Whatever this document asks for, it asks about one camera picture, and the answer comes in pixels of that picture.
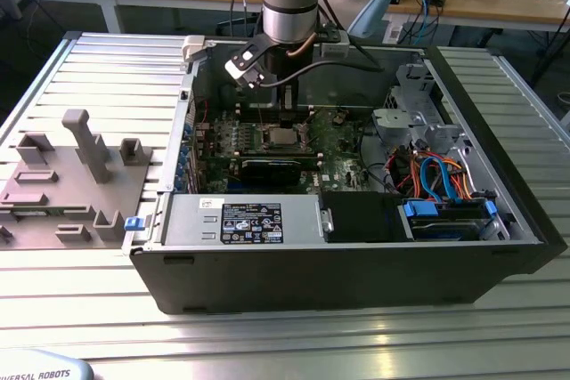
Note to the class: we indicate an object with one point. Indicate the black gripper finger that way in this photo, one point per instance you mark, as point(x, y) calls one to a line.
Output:
point(280, 95)
point(294, 95)

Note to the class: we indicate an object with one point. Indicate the CPU with silver lid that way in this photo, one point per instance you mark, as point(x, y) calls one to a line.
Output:
point(282, 137)

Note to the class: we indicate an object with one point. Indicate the RAM slot white clips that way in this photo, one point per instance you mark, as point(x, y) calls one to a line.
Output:
point(247, 108)

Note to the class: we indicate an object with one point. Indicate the round coin battery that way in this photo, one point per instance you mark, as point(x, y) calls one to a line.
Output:
point(339, 117)

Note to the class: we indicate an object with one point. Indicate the installed RAM stick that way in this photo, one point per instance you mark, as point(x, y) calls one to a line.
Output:
point(276, 156)

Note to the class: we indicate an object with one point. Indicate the black graphics card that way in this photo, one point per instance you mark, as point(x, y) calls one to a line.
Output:
point(271, 172)

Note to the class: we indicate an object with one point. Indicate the green motherboard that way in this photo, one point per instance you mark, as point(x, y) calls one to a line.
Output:
point(338, 162)

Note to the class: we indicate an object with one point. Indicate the grey metal drive cage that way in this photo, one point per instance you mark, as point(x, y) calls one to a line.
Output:
point(392, 119)

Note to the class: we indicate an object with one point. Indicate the white power strip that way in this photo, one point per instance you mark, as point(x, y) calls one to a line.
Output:
point(394, 33)

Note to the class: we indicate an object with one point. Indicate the grey power supply unit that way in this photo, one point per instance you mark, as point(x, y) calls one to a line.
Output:
point(187, 220)

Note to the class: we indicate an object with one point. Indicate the hard disk in blue carrier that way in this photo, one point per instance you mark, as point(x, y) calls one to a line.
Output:
point(420, 211)

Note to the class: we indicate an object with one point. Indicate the black PC case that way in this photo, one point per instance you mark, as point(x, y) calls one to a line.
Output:
point(311, 277)

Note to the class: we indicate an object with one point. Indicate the blue case latch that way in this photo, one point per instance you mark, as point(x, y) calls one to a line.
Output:
point(133, 224)

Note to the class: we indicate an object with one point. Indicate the grey parts rack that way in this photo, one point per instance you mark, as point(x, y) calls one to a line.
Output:
point(67, 202)

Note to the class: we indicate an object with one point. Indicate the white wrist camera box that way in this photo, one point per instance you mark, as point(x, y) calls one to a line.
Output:
point(242, 57)

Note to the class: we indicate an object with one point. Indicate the small grey wrist camera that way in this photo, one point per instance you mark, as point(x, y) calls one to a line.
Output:
point(335, 47)

